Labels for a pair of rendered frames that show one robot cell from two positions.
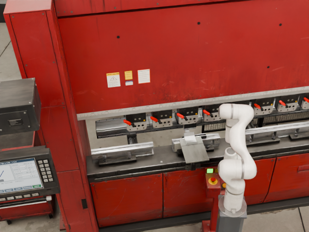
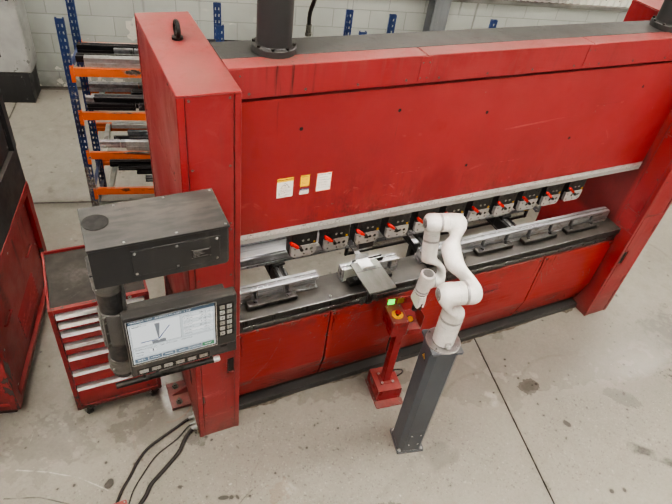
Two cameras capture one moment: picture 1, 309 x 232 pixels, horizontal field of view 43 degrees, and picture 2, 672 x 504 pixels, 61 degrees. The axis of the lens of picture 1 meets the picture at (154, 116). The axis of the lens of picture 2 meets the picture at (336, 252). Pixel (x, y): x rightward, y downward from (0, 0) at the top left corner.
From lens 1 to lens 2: 87 cm
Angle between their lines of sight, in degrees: 17
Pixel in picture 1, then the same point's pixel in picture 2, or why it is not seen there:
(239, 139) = (458, 256)
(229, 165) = (453, 289)
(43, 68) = (215, 174)
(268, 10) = (477, 95)
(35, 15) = (219, 99)
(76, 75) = not seen: hidden behind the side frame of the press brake
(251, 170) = (478, 293)
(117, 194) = (269, 346)
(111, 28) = (294, 117)
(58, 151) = not seen: hidden behind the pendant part
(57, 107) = not seen: hidden behind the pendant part
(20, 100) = (210, 220)
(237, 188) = (458, 316)
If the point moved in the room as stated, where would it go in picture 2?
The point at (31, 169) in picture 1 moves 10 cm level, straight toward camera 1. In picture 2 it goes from (207, 319) to (220, 334)
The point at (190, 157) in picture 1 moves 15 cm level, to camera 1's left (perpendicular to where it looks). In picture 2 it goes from (372, 285) to (347, 289)
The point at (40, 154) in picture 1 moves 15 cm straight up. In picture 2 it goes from (225, 296) to (224, 269)
